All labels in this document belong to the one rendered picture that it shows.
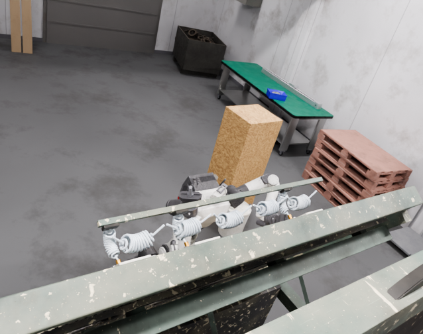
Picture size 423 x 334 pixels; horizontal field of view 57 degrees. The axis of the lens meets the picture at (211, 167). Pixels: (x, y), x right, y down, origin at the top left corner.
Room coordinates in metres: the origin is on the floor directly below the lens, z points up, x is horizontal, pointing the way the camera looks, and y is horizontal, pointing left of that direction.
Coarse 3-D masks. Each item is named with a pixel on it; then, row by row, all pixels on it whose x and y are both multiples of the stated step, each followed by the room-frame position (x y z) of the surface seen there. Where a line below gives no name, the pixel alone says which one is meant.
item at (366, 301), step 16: (416, 256) 0.84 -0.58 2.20; (384, 272) 0.74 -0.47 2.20; (400, 272) 0.76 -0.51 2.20; (304, 288) 1.89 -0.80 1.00; (352, 288) 0.65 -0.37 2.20; (368, 288) 0.67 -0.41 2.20; (384, 288) 0.68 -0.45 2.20; (320, 304) 0.58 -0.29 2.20; (336, 304) 0.59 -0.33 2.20; (352, 304) 0.61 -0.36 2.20; (368, 304) 0.62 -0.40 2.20; (384, 304) 0.63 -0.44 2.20; (400, 304) 0.65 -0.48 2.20; (416, 304) 0.69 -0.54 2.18; (288, 320) 0.52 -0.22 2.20; (304, 320) 0.53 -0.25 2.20; (320, 320) 0.54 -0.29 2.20; (336, 320) 0.55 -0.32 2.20; (352, 320) 0.56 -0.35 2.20; (368, 320) 0.57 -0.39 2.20; (384, 320) 0.59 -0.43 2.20; (400, 320) 0.67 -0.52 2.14
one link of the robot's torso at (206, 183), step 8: (192, 176) 2.17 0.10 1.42; (200, 176) 2.20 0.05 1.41; (208, 176) 2.24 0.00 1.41; (184, 184) 2.17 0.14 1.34; (192, 184) 2.11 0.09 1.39; (200, 184) 2.14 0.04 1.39; (208, 184) 2.17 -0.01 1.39; (216, 184) 2.21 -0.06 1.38; (200, 192) 2.08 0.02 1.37; (208, 192) 2.12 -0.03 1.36; (200, 208) 1.98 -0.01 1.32; (208, 208) 2.01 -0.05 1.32; (216, 208) 2.04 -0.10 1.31; (224, 208) 2.08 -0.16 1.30; (200, 216) 1.97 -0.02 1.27; (208, 224) 2.10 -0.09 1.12
